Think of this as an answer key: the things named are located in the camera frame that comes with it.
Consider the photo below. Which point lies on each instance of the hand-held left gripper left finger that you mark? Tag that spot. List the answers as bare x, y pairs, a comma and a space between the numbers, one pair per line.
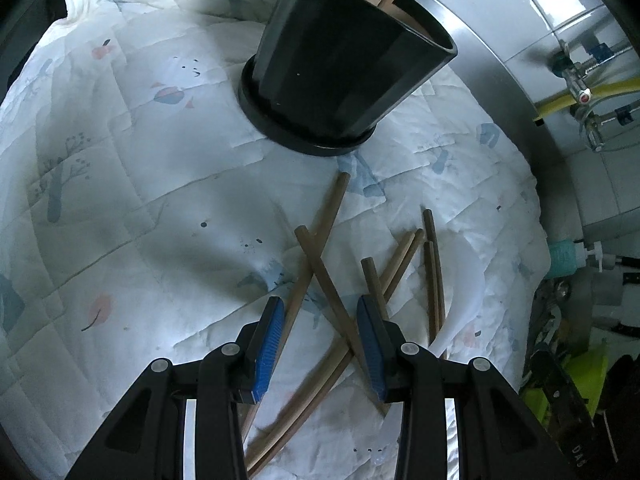
265, 345

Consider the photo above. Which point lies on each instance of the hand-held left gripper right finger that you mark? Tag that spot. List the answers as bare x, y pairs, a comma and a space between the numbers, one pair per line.
371, 345

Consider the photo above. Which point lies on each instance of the pile of wooden chopsticks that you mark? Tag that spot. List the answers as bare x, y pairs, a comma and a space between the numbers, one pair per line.
318, 267

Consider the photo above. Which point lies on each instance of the black plastic pot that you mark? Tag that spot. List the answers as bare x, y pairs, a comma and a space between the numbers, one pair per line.
340, 60

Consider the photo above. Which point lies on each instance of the teal bottle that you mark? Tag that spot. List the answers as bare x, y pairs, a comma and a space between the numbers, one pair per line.
564, 258

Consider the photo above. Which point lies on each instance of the white printed quilted blanket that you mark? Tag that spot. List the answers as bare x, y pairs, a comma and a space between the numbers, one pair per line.
125, 185

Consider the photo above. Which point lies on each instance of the lime green plastic box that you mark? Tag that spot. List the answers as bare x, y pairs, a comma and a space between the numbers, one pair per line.
582, 377

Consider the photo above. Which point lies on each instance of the white spray nozzle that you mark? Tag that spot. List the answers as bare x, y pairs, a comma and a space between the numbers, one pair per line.
596, 256

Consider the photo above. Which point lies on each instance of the metal gas valve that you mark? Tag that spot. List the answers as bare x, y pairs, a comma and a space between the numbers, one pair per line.
575, 80

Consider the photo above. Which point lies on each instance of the stainless steel counter rim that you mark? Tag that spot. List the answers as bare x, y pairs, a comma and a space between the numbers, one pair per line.
500, 35

